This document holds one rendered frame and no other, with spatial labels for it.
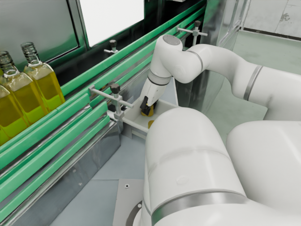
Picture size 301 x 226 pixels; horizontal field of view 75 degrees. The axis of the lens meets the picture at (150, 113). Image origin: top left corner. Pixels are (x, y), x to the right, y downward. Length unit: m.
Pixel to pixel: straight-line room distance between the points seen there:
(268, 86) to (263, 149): 0.25
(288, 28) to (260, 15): 0.47
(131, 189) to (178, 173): 0.35
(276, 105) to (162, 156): 0.33
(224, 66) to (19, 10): 0.58
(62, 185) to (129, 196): 0.19
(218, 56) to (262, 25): 3.54
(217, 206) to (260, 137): 0.11
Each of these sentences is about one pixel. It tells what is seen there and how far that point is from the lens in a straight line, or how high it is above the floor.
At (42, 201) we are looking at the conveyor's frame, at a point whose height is 0.86.
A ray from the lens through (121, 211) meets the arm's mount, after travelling 0.50.
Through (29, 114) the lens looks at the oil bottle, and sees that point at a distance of 0.59.
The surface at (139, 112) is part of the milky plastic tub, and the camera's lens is 0.82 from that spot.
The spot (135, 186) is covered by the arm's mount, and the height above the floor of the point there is 0.87.
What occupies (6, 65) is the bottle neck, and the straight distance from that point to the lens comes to 0.55.
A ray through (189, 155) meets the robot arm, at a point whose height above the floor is 1.18.
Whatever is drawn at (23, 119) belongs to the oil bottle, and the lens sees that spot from 0.59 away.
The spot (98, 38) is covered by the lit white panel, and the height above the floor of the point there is 1.01.
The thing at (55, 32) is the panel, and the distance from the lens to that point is 0.77.
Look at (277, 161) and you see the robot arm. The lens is 0.24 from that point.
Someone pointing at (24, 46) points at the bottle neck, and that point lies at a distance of 0.56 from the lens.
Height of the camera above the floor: 1.34
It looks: 43 degrees down
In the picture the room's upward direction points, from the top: straight up
